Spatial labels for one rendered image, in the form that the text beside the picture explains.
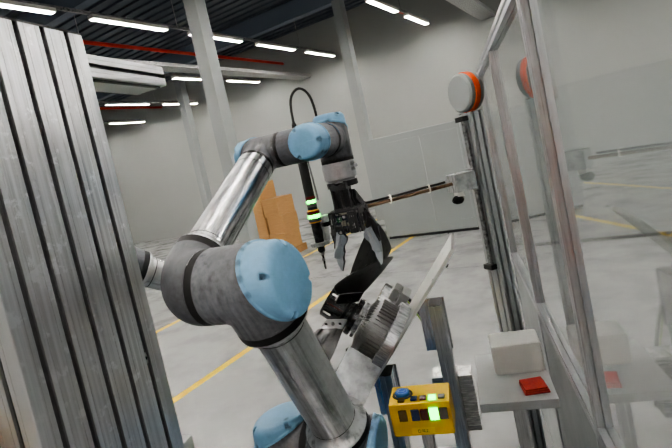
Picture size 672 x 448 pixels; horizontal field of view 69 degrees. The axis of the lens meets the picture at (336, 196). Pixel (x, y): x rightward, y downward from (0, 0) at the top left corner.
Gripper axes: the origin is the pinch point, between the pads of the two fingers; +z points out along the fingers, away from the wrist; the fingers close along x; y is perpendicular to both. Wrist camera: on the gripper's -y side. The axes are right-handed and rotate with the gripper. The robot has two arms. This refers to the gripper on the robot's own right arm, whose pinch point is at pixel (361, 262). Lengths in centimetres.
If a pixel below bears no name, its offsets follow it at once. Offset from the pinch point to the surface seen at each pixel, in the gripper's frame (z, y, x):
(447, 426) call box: 47.7, -9.5, 10.8
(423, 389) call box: 40.9, -16.3, 5.6
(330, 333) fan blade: 33, -45, -27
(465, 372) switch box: 64, -71, 14
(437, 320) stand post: 39, -60, 8
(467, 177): -7, -84, 28
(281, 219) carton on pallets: 71, -803, -334
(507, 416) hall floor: 148, -180, 26
